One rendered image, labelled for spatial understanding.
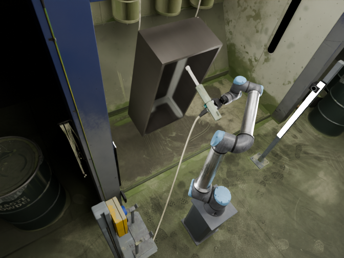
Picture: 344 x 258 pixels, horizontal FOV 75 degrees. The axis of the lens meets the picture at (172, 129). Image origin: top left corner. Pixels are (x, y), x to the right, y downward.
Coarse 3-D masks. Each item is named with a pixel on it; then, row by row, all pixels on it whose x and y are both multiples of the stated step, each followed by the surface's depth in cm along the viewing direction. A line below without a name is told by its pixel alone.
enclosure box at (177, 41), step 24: (168, 24) 181; (192, 24) 188; (144, 48) 172; (168, 48) 168; (192, 48) 174; (216, 48) 193; (144, 72) 188; (168, 72) 245; (192, 72) 234; (144, 96) 209; (168, 96) 296; (192, 96) 251; (144, 120) 234; (168, 120) 281
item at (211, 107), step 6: (192, 78) 176; (198, 84) 174; (198, 90) 174; (204, 90) 173; (204, 96) 171; (204, 102) 174; (210, 102) 171; (210, 108) 170; (216, 108) 171; (204, 114) 183; (216, 114) 169; (216, 120) 171
